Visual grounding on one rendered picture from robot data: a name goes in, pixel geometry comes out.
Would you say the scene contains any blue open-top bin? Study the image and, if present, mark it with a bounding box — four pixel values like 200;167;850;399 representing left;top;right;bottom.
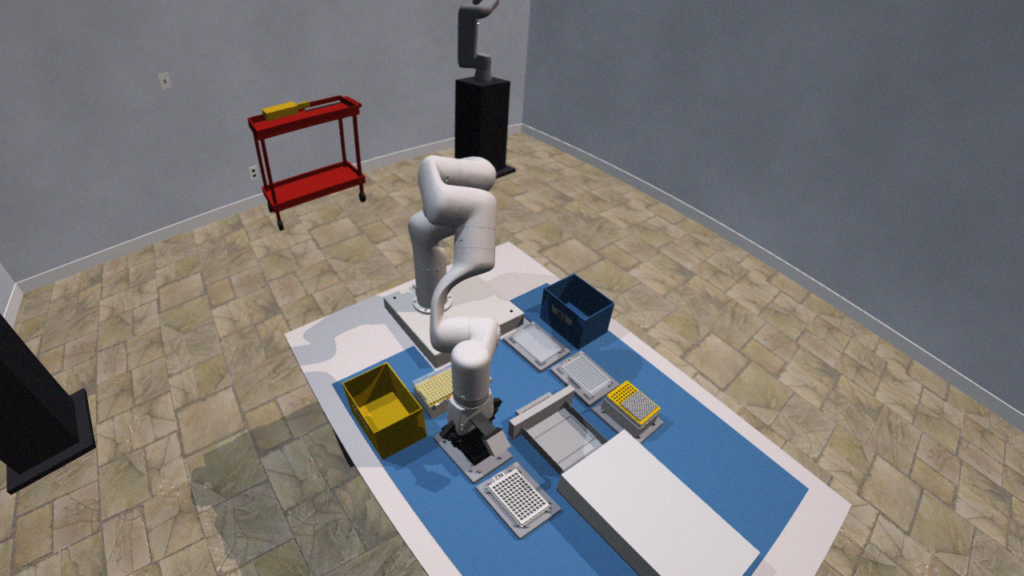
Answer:
540;274;614;349

